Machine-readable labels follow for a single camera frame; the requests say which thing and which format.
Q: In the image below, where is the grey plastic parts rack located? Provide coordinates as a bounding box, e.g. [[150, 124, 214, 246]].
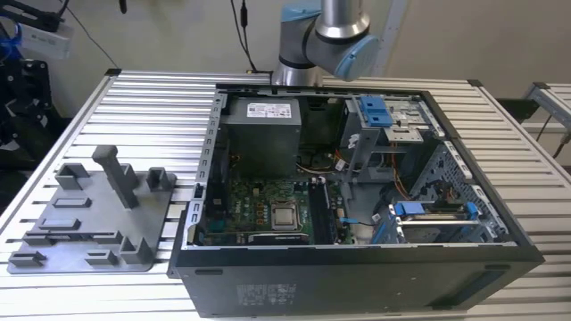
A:
[[6, 143, 178, 276]]

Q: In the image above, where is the grey power supply unit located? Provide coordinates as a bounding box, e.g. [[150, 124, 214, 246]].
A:
[[221, 98, 302, 178]]

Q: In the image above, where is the green motherboard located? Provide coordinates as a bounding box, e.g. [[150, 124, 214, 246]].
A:
[[194, 177, 357, 247]]

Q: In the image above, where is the black CPU socket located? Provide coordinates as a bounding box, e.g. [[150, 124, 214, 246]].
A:
[[265, 199, 305, 232]]

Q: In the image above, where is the silver CPU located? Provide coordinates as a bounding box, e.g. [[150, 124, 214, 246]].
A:
[[272, 206, 298, 225]]

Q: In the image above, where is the black graphics card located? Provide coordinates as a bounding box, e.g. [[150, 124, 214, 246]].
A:
[[246, 232, 309, 247]]

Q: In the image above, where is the blue plastic drive latch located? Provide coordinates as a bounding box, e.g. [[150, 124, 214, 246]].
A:
[[358, 96, 393, 128]]

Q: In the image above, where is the grey metal drive cage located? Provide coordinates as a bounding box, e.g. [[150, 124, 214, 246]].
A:
[[337, 96, 440, 183]]

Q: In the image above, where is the black open PC case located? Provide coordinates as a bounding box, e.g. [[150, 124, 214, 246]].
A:
[[166, 82, 545, 318]]

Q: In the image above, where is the hard disk in blue carrier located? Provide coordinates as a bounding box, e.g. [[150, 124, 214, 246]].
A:
[[389, 200, 482, 245]]

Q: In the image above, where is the black box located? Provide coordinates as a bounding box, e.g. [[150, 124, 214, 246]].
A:
[[493, 98, 540, 124]]

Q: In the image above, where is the adjacent aluminium table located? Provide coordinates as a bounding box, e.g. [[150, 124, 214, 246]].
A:
[[518, 82, 571, 134]]

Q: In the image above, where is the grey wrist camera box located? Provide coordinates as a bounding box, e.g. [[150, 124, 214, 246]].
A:
[[20, 25, 73, 60]]

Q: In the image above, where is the thin black wall wire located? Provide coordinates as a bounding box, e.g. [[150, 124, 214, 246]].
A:
[[57, 0, 118, 70]]

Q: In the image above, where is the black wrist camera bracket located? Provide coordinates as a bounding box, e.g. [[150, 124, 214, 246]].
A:
[[0, 0, 68, 33]]

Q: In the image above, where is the black hanging arm cable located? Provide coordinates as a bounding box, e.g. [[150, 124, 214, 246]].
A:
[[228, 0, 260, 73]]

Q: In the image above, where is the yellow white power cable bundle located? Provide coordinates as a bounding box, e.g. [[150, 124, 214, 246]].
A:
[[296, 150, 346, 175]]

